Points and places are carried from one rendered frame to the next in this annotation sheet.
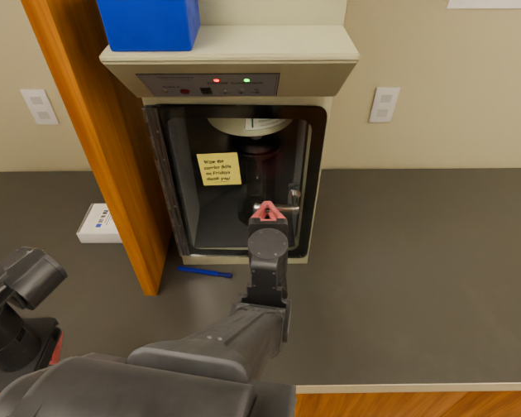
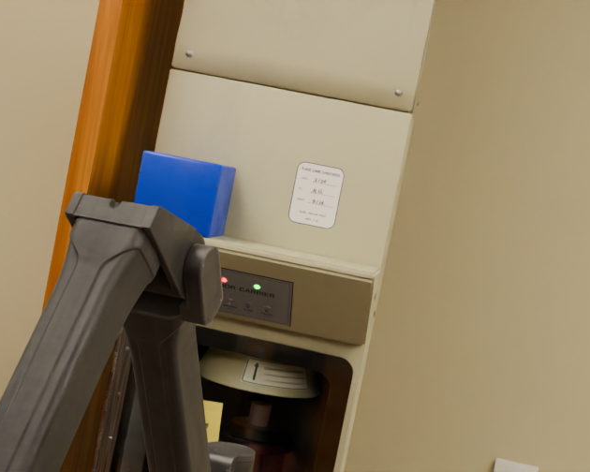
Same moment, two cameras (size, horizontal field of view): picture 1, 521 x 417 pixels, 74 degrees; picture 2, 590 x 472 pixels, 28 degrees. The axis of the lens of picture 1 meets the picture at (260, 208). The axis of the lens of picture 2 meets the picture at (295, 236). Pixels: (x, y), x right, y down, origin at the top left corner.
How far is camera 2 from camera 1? 0.97 m
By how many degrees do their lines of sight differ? 41
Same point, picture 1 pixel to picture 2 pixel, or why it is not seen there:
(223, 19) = (250, 235)
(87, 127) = not seen: hidden behind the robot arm
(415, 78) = (565, 456)
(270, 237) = (234, 447)
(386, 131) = not seen: outside the picture
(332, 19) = (369, 260)
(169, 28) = (194, 213)
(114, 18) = (147, 194)
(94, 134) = not seen: hidden behind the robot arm
